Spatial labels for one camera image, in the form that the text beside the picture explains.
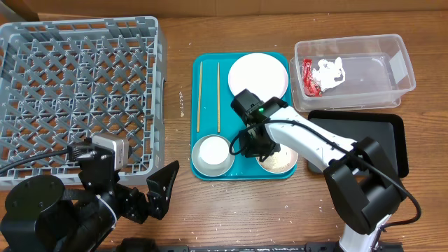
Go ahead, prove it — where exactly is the grey metal bowl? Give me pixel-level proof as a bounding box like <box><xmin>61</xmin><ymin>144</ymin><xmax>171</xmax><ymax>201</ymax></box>
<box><xmin>191</xmin><ymin>134</ymin><xmax>235</xmax><ymax>177</ymax></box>

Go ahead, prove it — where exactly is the red snack wrapper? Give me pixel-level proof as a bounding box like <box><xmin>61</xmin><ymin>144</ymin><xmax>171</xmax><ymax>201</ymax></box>
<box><xmin>302</xmin><ymin>59</ymin><xmax>321</xmax><ymax>97</ymax></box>

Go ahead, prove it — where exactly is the wooden chopstick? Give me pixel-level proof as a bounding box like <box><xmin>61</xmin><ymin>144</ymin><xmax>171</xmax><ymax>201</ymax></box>
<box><xmin>197</xmin><ymin>62</ymin><xmax>203</xmax><ymax>132</ymax></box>
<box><xmin>217</xmin><ymin>62</ymin><xmax>221</xmax><ymax>133</ymax></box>

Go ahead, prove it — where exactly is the white tissue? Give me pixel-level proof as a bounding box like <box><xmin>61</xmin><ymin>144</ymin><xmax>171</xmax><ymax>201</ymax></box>
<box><xmin>311</xmin><ymin>57</ymin><xmax>346</xmax><ymax>92</ymax></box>

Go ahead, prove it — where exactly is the white paper cup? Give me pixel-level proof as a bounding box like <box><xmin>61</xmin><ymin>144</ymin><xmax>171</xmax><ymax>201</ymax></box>
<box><xmin>199</xmin><ymin>136</ymin><xmax>229</xmax><ymax>165</ymax></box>

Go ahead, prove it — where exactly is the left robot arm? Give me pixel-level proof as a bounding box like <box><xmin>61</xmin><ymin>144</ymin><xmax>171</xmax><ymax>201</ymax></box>
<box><xmin>1</xmin><ymin>150</ymin><xmax>179</xmax><ymax>251</ymax></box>

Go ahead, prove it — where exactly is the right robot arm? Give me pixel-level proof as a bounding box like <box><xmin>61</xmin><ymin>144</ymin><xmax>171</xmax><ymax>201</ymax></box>
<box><xmin>231</xmin><ymin>90</ymin><xmax>407</xmax><ymax>251</ymax></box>

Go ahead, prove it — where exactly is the grey plastic dishwasher rack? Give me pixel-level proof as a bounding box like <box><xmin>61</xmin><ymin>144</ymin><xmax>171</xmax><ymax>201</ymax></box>
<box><xmin>1</xmin><ymin>16</ymin><xmax>167</xmax><ymax>185</ymax></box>

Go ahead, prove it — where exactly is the clear plastic waste bin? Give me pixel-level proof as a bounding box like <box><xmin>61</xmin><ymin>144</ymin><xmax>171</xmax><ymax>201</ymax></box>
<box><xmin>290</xmin><ymin>34</ymin><xmax>417</xmax><ymax>112</ymax></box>

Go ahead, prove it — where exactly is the large white round plate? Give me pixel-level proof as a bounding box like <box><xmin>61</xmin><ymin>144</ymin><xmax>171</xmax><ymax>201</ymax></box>
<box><xmin>227</xmin><ymin>52</ymin><xmax>288</xmax><ymax>102</ymax></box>

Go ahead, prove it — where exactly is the teal plastic serving tray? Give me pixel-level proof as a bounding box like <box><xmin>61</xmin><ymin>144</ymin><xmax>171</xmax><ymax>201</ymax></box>
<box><xmin>190</xmin><ymin>52</ymin><xmax>297</xmax><ymax>181</ymax></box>

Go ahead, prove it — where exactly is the black plastic tray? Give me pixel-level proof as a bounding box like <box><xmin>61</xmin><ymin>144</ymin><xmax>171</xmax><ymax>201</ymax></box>
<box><xmin>308</xmin><ymin>110</ymin><xmax>409</xmax><ymax>178</ymax></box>

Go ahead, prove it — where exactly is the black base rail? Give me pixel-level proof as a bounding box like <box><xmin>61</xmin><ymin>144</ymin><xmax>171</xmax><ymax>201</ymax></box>
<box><xmin>120</xmin><ymin>237</ymin><xmax>405</xmax><ymax>252</ymax></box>

